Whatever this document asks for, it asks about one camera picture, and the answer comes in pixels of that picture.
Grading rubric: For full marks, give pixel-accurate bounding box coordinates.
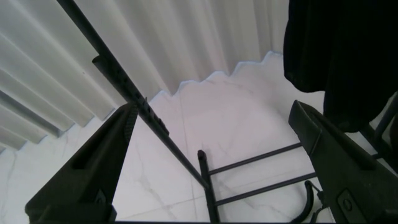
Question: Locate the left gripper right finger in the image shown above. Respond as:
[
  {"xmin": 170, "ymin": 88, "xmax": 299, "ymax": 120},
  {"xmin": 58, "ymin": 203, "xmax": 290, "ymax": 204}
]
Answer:
[{"xmin": 288, "ymin": 100, "xmax": 398, "ymax": 224}]

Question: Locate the black clothes rack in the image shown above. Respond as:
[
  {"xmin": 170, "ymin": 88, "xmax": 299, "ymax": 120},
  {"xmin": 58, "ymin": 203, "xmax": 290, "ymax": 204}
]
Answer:
[{"xmin": 57, "ymin": 0, "xmax": 398, "ymax": 223}]

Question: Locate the white curtain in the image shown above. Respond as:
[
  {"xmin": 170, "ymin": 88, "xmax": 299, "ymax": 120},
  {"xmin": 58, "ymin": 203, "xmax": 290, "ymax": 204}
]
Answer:
[{"xmin": 0, "ymin": 0, "xmax": 290, "ymax": 153}]

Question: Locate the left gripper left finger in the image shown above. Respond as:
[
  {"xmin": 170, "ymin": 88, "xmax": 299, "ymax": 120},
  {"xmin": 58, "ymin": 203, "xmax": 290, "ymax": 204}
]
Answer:
[{"xmin": 24, "ymin": 102, "xmax": 139, "ymax": 224}]

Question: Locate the black garment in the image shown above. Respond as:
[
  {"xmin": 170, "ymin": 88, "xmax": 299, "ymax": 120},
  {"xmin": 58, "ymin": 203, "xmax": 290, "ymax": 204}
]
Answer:
[{"xmin": 283, "ymin": 0, "xmax": 398, "ymax": 133}]

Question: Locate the black cable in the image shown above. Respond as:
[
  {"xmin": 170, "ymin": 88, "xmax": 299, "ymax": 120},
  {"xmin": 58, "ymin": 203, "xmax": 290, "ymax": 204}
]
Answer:
[{"xmin": 290, "ymin": 179, "xmax": 329, "ymax": 223}]

